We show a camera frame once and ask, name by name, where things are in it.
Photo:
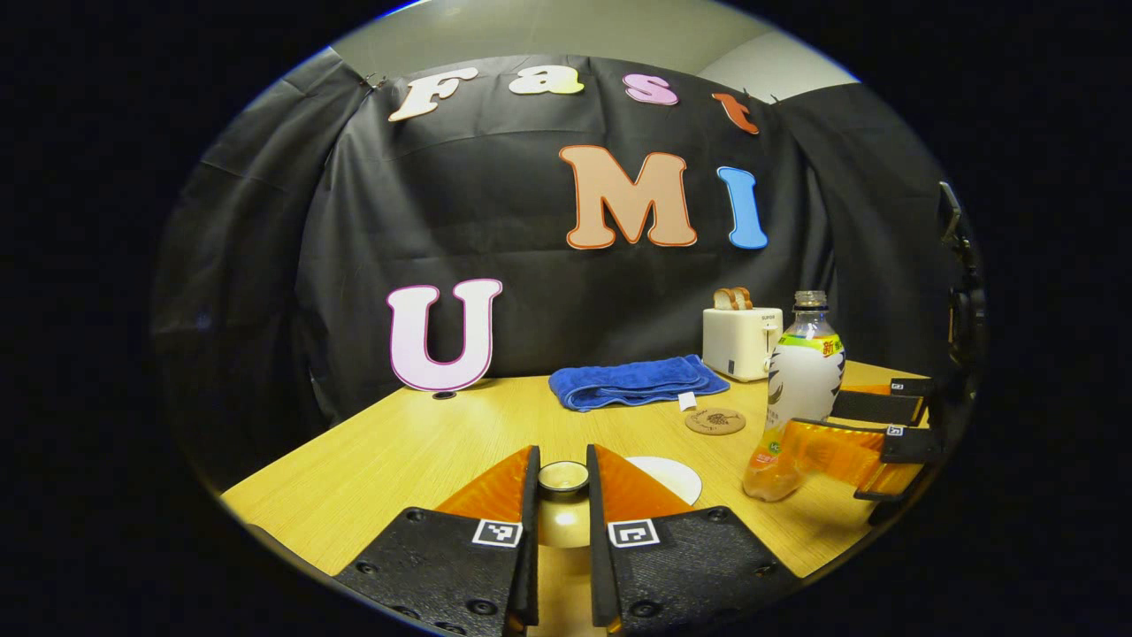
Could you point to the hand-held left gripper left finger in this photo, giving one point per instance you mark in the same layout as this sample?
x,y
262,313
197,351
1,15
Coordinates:
x,y
530,575

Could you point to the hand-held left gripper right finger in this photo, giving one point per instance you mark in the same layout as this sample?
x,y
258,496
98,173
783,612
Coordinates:
x,y
600,575

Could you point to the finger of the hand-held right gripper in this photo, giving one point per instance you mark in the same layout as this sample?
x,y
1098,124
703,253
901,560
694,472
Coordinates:
x,y
880,405
840,451

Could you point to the cream teacup lid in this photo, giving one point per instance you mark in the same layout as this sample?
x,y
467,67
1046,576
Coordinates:
x,y
563,513

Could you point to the clear water bottle white label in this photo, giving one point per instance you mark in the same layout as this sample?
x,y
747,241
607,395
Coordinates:
x,y
803,380

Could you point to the cream ceramic teacup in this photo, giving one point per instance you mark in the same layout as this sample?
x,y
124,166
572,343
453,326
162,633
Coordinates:
x,y
676,478

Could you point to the round brown coaster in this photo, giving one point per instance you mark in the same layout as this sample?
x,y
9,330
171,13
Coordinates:
x,y
715,421

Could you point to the dark metal rod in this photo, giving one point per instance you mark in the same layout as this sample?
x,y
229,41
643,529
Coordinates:
x,y
953,221

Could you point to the white toaster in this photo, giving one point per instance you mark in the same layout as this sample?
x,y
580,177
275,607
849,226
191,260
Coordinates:
x,y
738,345

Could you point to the toast slice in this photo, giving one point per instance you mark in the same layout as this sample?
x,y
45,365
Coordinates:
x,y
743,298
723,300

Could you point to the blue folded towel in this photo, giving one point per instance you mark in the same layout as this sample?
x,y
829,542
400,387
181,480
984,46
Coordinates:
x,y
632,382

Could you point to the black backdrop cloth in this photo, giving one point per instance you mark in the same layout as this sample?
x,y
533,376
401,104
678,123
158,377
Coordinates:
x,y
495,221

